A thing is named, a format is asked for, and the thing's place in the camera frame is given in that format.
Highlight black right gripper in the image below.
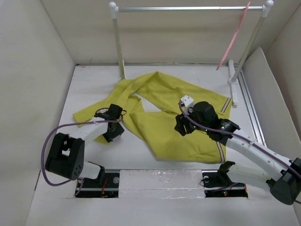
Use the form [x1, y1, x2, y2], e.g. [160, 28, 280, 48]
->
[174, 105, 209, 136]

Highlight yellow trousers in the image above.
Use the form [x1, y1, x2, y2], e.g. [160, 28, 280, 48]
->
[73, 72, 232, 163]

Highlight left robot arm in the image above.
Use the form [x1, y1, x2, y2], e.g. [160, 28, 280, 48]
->
[45, 104, 126, 187]

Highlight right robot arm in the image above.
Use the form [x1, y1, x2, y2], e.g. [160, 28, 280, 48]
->
[174, 96, 301, 205]

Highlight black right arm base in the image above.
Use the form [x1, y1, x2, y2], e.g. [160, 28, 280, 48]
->
[199, 161, 248, 198]

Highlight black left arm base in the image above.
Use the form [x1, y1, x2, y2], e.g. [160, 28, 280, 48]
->
[75, 166, 120, 199]

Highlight pink clothes hanger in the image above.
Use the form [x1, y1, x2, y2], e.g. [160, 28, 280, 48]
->
[216, 1, 252, 71]

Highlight white clothes rack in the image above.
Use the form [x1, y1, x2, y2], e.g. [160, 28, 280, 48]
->
[109, 0, 274, 107]

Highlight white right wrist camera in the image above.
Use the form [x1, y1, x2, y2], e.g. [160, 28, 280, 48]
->
[180, 95, 194, 115]

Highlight aluminium side rail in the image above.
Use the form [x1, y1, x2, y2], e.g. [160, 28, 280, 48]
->
[238, 70, 267, 146]

